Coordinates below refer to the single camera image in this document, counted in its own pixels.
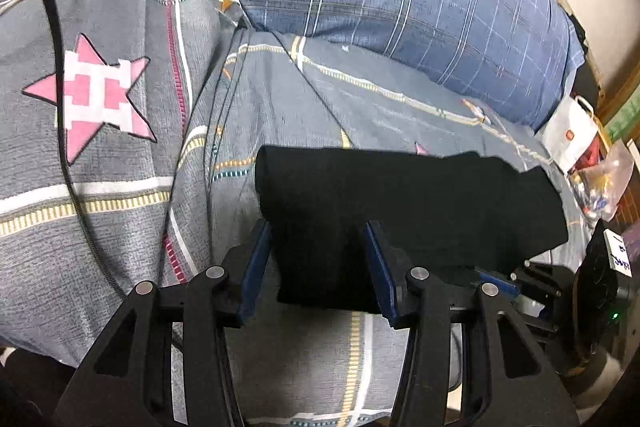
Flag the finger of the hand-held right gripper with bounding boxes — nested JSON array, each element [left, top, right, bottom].
[[472, 260, 565, 305]]

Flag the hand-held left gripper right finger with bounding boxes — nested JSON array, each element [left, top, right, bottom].
[[364, 221, 581, 427]]

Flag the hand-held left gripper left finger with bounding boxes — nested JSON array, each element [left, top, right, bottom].
[[52, 218, 273, 427]]

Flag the black pants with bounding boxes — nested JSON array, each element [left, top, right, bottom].
[[254, 146, 570, 315]]

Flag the clear plastic bag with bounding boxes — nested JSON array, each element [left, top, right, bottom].
[[567, 139, 636, 220]]

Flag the white paper bag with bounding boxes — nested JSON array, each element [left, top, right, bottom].
[[542, 94, 601, 175]]

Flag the grey star-print bed sheet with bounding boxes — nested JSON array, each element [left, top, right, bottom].
[[0, 0, 596, 427]]

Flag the wooden furniture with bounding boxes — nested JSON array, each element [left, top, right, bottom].
[[597, 72, 640, 228]]

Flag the black cable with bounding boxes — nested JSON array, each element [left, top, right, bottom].
[[0, 0, 131, 303]]

